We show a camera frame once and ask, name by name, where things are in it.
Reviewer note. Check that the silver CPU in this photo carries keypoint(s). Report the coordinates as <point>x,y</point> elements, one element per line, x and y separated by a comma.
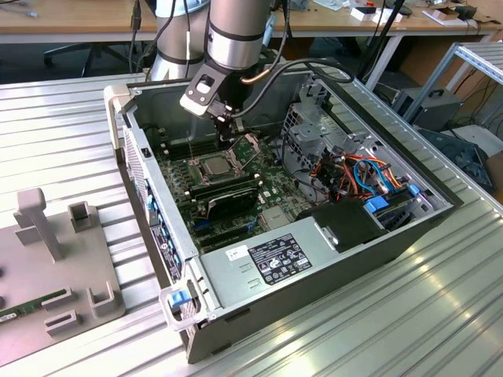
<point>216,165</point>

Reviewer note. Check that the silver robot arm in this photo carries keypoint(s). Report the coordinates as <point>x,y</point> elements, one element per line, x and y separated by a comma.
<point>236,39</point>

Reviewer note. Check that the CPU socket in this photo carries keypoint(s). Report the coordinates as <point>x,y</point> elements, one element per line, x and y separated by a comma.
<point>199,176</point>

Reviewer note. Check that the white latched RAM slot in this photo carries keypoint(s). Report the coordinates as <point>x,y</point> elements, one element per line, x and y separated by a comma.
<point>177,140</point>
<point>177,148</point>

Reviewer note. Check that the black latched RAM slot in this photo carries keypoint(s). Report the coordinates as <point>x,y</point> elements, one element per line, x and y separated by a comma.
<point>177,144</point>
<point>236,177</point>
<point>177,152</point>

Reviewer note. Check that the silver metal drive cage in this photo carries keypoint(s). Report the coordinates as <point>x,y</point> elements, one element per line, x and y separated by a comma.
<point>310,133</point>

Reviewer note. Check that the green RAM stick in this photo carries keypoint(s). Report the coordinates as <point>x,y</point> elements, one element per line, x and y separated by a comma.
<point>228,186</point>
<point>31,307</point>

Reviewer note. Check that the green motherboard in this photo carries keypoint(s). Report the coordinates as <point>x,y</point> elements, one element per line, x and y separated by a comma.
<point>275,184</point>

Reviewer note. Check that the graphics card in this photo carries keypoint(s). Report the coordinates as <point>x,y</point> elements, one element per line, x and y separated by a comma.
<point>232,204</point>

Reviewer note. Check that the wooden office desk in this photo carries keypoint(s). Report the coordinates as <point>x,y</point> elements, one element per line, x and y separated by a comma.
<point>334,24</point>

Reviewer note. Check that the silver finned heatsink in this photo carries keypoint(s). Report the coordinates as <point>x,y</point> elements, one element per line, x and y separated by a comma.
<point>277,218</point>

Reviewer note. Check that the blue expansion slot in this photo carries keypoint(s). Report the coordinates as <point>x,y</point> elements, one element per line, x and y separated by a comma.
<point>201,225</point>

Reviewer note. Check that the black expansion slot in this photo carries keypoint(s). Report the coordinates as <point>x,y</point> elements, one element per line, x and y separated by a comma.
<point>224,235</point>

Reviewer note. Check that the black office chair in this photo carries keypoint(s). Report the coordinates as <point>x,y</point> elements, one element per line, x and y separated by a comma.
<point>92,48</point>

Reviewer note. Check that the small white box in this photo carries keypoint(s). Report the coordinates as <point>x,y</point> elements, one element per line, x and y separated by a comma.
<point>363,13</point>

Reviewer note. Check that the black stand pole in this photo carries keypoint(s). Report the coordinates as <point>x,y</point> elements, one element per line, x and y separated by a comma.
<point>389,23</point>

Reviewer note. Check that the black plastic shroud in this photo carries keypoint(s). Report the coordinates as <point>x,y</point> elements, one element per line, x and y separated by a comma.
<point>346,224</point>

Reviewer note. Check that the blue disk carrier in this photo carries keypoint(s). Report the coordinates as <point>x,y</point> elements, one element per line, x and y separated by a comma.
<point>375,206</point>

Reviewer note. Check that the silver power supply unit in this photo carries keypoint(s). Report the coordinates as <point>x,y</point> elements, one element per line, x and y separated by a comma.
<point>228,279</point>

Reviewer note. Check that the brown cardboard box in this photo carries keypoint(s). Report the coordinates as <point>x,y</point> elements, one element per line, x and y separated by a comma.
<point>428,59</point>

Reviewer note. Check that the small blue clip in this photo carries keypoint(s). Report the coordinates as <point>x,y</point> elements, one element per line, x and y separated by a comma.
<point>412,190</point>

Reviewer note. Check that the dark grey equipment box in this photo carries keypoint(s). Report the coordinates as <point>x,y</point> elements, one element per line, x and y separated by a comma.
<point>436,112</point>

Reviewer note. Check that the blue plastic latch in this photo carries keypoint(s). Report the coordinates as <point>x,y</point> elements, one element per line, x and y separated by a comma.
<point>176,297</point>

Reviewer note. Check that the open cardboard box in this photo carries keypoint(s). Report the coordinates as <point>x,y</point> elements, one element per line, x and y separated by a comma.
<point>444,15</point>

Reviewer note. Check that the dark teal bag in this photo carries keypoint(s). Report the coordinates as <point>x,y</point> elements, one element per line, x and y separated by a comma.
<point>460,153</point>

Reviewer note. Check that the open PC case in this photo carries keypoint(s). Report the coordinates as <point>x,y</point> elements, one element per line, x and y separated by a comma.
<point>314,314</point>

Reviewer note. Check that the grey parts rack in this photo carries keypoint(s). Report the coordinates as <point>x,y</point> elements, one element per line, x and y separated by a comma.
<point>39,275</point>

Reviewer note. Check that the aluminium profile frame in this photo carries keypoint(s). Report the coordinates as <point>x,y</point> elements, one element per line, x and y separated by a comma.
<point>475,59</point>

